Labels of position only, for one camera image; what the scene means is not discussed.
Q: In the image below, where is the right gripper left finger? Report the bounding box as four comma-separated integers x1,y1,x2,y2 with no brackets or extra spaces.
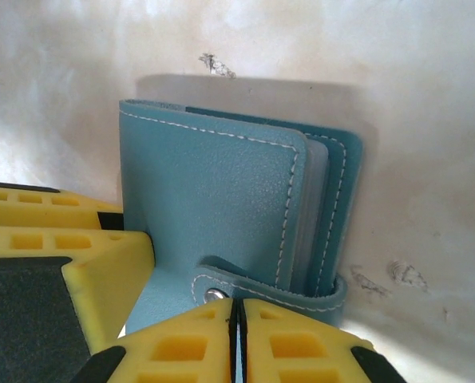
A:
87,298,239,383

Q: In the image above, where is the blue leather card holder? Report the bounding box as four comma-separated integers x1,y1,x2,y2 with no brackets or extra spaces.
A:
118,97,364,340

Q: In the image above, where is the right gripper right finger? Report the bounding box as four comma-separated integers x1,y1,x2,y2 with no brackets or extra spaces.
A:
239,298,386,383

